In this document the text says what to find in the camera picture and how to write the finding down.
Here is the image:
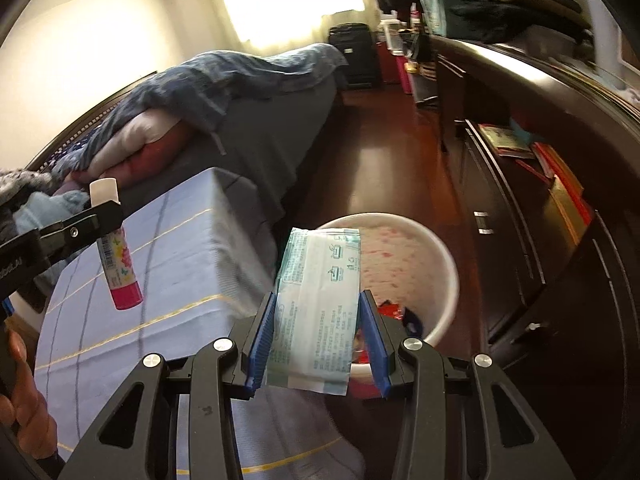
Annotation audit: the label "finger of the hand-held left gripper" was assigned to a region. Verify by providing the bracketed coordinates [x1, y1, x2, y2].
[39, 200, 125, 264]

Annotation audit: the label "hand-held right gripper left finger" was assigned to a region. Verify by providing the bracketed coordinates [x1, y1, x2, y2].
[59, 290, 278, 480]

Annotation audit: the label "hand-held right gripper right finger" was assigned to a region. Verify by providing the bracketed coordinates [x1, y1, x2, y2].
[356, 290, 577, 480]

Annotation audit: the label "dark blue snack wrapper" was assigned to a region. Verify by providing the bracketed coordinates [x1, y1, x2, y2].
[402, 307, 425, 339]

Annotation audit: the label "white green wipes packet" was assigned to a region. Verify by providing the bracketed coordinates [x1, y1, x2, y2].
[265, 227, 362, 397]

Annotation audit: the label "pink glue stick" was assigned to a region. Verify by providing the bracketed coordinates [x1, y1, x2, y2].
[89, 177, 145, 311]

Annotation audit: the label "white pink-speckled bin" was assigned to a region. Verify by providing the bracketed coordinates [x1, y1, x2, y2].
[295, 213, 460, 402]

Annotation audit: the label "person's left hand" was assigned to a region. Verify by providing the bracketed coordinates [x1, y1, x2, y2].
[0, 329, 59, 461]

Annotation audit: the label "light blue cloth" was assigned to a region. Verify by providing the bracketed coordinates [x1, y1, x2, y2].
[14, 189, 92, 252]

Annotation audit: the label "red snack wrapper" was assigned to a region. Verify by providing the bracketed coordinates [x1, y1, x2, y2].
[377, 299, 406, 322]

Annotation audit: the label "grey fuzzy cloth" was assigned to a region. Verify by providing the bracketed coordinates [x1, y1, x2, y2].
[0, 169, 57, 242]

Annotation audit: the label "blue checked tablecloth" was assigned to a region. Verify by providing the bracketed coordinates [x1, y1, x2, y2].
[34, 167, 367, 480]

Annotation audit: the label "dark wooden headboard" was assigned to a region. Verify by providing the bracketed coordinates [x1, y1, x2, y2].
[24, 72, 157, 172]

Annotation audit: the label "red pillow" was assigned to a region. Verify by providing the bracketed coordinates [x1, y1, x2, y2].
[69, 124, 202, 192]

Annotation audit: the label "white pillow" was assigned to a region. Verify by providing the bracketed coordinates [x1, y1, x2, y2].
[89, 109, 182, 177]

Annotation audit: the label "dark wooden dresser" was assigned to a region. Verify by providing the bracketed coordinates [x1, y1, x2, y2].
[414, 34, 640, 480]

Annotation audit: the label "bed with blue blanket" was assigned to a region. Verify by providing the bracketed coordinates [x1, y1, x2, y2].
[49, 42, 349, 182]

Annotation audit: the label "bed with grey sheet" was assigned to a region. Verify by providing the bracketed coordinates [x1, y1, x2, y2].
[114, 74, 347, 223]

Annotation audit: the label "gold flat box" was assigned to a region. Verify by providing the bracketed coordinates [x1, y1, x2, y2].
[547, 179, 594, 247]

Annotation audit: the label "green cover book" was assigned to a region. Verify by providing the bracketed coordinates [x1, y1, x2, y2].
[477, 123, 534, 159]

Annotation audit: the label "red books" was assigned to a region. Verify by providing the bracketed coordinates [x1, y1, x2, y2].
[529, 142, 597, 222]

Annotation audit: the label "red bag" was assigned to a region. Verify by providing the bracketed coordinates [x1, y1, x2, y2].
[377, 42, 402, 89]

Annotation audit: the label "black suitcase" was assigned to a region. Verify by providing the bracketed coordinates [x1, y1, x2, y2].
[327, 22, 379, 92]

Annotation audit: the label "white curtain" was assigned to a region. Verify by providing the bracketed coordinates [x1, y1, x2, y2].
[214, 0, 372, 47]

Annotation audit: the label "white plastic box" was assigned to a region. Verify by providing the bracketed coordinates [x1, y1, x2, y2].
[379, 19, 407, 54]

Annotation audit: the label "teal storage bag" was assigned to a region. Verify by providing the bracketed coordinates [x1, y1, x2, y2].
[417, 0, 452, 37]

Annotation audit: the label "dark folded clothes stack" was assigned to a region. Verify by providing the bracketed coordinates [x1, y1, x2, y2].
[449, 0, 597, 44]

